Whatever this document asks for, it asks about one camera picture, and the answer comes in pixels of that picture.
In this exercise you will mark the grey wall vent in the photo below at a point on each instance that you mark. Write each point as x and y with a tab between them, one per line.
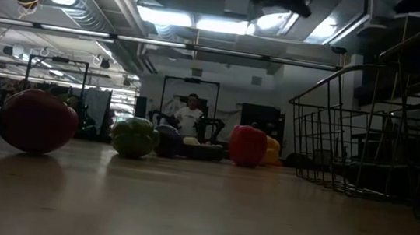
256	80

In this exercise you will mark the dark green cucumber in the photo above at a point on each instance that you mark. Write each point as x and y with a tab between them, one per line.
206	152

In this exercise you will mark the dark purple round vegetable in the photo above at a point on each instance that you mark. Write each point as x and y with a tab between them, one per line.
168	140

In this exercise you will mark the black background robot arm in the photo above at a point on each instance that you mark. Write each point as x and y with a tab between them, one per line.
211	127
163	118

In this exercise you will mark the red bell pepper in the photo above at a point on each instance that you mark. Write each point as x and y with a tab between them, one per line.
248	145

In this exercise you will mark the black background frame stand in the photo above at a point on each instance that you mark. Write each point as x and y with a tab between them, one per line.
192	80
59	59

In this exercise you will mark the white garlic bulb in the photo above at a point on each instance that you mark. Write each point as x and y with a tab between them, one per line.
191	141

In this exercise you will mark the person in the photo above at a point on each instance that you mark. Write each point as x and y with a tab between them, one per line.
189	119

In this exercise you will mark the yellow bell pepper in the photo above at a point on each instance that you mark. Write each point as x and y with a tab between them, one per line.
272	153

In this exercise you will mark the light green bell pepper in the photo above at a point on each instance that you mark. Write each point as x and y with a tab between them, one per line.
134	137

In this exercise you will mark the long horizontal ceiling rail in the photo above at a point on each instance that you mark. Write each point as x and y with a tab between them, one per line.
74	30

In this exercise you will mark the black cabinet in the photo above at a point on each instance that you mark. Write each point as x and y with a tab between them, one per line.
260	119

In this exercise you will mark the white hanging cloth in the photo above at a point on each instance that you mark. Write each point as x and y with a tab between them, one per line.
98	105

